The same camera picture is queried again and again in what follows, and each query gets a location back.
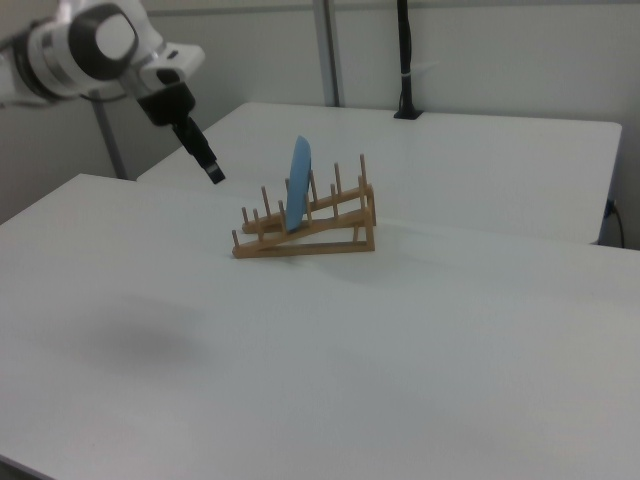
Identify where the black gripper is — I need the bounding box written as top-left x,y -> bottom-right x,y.
136,83 -> 227,186

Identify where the blue round plate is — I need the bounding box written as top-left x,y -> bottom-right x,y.
284,134 -> 314,234

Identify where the wooden plate rack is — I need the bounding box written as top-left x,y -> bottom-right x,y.
230,153 -> 377,262

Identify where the grey metal partition post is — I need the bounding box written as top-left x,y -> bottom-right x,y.
313,0 -> 347,108
89,94 -> 127,180

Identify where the black power cable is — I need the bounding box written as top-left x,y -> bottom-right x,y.
606,198 -> 627,247

